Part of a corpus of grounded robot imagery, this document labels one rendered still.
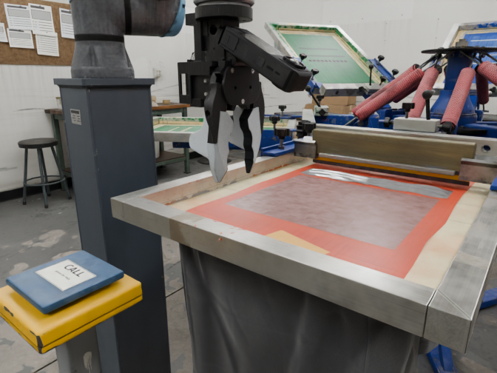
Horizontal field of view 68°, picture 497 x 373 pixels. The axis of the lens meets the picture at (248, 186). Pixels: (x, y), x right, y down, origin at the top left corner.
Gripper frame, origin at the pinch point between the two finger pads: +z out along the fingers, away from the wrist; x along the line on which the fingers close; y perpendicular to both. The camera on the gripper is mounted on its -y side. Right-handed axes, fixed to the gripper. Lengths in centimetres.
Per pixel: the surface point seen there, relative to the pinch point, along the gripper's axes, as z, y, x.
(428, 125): 2, -4, -85
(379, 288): 9.3, -20.8, 1.8
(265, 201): 12.9, 11.1, -22.1
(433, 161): 7, -12, -58
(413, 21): -76, 115, -470
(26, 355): 109, 133, -10
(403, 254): 12.8, -18.7, -15.0
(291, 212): 12.8, 3.5, -19.8
